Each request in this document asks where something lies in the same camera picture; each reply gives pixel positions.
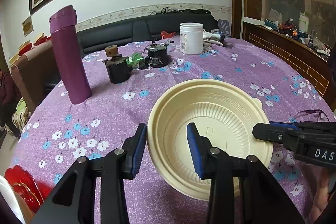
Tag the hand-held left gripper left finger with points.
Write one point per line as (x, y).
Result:
(137, 153)

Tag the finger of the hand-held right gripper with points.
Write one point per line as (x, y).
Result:
(267, 133)

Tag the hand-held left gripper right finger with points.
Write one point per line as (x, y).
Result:
(195, 150)

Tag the cream ribbed disposable bowl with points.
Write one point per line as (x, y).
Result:
(223, 113)

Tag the white bowl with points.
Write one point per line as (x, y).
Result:
(8, 195)

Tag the person's right hand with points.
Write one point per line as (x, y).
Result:
(323, 200)

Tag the purple eyeglasses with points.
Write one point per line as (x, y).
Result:
(312, 114)

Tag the purple floral tablecloth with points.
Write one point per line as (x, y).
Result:
(105, 108)

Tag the wooden cabinet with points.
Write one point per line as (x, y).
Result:
(288, 56)

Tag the dark motor with wooden pulley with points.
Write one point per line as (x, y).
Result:
(118, 69)

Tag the green circuit board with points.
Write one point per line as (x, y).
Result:
(134, 60)

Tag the black cylindrical motor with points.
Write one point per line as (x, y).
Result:
(157, 57)

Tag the white cloth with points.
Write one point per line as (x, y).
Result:
(211, 37)

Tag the white plastic jar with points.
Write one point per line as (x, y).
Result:
(191, 39)

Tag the red plate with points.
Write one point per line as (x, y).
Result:
(29, 184)

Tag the grey phone stand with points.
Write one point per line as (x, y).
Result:
(224, 27)

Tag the purple thermos bottle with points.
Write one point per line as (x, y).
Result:
(69, 56)

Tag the red plastic bag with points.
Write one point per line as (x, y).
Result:
(167, 35)

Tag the black leather sofa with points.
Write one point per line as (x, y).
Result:
(113, 29)

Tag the brown chair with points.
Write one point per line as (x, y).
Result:
(34, 74)

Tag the small wall plaque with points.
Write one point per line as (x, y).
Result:
(27, 26)

